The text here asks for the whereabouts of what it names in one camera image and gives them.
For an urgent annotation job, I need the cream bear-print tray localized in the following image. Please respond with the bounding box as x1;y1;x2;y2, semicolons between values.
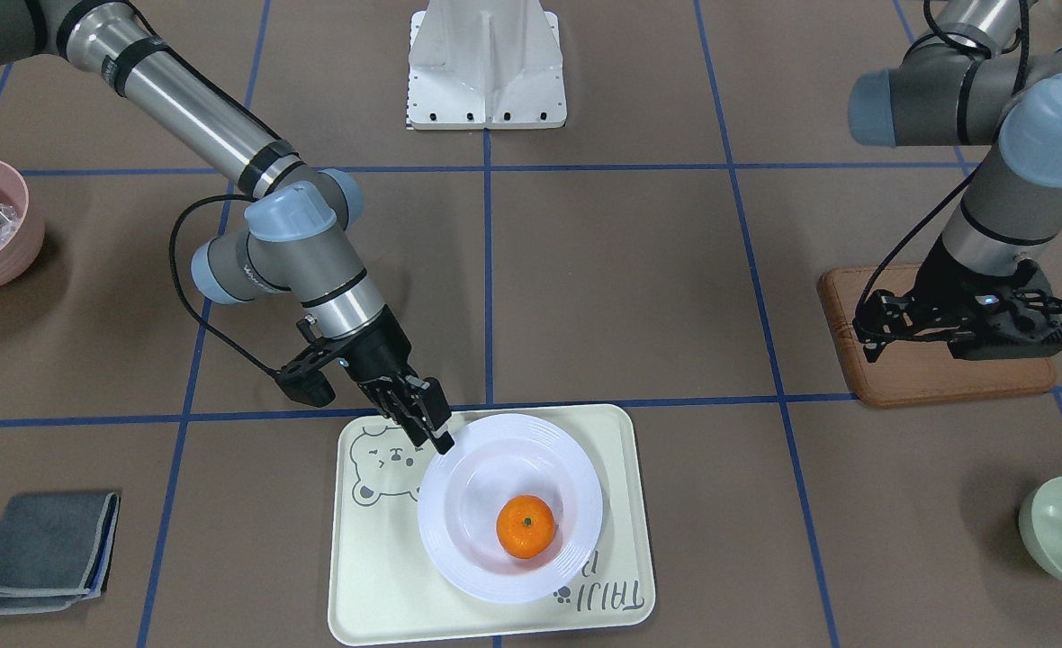
327;403;657;645

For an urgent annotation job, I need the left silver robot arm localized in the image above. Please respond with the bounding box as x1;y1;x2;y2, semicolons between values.
847;1;1062;362

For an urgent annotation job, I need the white ribbed plate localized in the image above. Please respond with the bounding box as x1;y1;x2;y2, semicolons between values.
418;413;604;606

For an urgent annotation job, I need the brown wood-grain tray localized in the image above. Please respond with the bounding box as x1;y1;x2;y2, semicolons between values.
816;266;1058;409

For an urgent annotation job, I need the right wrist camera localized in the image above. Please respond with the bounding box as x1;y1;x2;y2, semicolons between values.
274;313;352;409

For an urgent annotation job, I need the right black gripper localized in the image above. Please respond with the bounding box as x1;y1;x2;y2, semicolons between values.
342;307;455;455

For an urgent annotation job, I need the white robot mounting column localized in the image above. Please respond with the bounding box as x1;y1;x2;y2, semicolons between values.
405;1;568;131

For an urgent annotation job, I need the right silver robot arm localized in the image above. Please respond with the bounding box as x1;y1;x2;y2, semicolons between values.
0;1;453;453

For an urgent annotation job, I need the folded grey cloth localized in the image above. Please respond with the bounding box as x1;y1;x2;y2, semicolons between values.
0;490;122;617

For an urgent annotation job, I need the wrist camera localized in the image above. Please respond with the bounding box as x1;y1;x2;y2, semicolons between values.
274;313;352;409
852;290;967;364

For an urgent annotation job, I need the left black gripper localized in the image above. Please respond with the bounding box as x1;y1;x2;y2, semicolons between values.
911;241;1062;361

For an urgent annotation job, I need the orange mandarin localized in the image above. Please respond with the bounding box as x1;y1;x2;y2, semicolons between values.
495;495;556;561

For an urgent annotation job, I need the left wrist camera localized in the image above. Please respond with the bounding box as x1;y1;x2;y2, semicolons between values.
852;290;967;364

